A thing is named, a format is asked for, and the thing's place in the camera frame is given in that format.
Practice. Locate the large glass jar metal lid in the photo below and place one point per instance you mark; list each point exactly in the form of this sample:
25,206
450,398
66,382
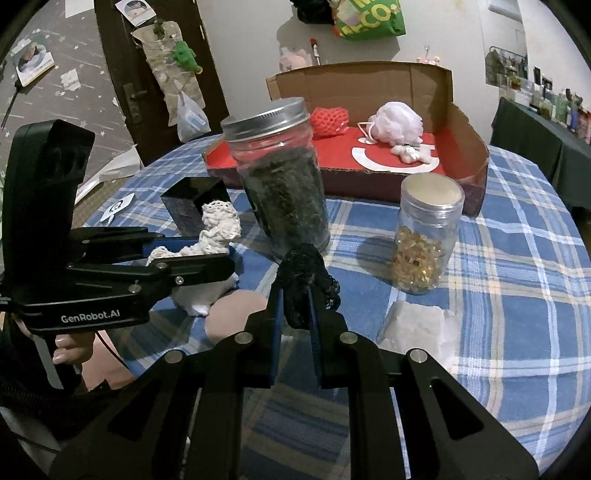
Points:
281,198

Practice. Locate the white paper sheets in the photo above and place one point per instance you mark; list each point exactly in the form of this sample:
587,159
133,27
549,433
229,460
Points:
115,168

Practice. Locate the dark brown door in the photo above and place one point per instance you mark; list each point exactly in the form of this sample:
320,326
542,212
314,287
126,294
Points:
115,55

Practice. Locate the pink plush toy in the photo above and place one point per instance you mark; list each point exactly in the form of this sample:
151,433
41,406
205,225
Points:
427,56
293,60

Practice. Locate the wall mirror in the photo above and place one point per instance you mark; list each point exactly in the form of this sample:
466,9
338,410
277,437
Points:
503,27

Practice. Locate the white gauze sachet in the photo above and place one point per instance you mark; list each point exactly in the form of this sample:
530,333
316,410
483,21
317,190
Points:
415,327

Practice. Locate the photo card on door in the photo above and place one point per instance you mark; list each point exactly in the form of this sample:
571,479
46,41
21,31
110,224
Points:
134,8

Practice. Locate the blue plaid blanket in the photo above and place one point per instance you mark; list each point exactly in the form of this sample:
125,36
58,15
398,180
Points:
508,277

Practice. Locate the cream lace scrunchie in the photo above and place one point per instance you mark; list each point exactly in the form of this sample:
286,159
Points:
219,226

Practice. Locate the black box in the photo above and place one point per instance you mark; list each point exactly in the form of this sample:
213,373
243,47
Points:
184,207

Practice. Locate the green plush toy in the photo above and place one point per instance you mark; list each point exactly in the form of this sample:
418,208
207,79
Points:
184,55

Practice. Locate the red foam fruit net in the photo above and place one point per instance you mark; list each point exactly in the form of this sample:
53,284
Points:
328,122

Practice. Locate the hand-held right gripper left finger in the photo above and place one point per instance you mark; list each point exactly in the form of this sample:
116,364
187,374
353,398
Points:
276,332

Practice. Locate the beige hanging door organiser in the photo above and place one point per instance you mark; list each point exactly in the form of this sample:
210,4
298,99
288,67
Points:
161,69

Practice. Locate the person's left hand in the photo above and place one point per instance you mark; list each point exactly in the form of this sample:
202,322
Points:
69,344

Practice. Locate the black scrunchie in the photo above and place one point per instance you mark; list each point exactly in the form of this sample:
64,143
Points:
300,272

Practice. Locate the white cloth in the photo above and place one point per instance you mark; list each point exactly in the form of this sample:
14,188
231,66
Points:
198,297

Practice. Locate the white plastic bag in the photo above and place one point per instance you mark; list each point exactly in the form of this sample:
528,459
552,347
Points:
191,120

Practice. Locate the white paper cutout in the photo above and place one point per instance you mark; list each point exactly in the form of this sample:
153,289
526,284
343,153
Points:
117,207

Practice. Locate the small clear jar of capsules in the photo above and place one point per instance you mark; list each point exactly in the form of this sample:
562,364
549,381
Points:
422,249

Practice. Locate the green tote bag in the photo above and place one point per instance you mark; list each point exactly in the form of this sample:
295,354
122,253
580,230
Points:
369,23

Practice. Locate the black bag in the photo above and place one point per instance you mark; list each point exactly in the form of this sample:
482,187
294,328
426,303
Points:
314,9

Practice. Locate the row of cosmetic bottles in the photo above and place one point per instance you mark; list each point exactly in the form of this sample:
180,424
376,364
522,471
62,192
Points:
563,106

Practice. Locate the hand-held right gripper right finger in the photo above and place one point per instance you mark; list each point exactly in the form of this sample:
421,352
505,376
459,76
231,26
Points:
316,332

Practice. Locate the beige powder puff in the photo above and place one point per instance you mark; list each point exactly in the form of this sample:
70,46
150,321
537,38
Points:
231,314

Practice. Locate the cardboard box with red lining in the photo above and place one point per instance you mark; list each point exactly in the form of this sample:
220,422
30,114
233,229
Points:
369,87

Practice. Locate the white mesh bath pouf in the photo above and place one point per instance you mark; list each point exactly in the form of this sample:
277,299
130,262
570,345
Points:
397,122

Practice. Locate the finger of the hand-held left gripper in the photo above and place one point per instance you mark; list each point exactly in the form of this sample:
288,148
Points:
198,272
115,235

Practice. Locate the round photo card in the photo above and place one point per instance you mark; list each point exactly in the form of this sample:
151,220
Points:
33,62

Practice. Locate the white fluffy bunny hair clip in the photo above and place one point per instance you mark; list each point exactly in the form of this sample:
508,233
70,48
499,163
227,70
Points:
408,154

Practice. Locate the table with dark green cloth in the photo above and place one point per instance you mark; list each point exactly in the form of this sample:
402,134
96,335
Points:
531,143

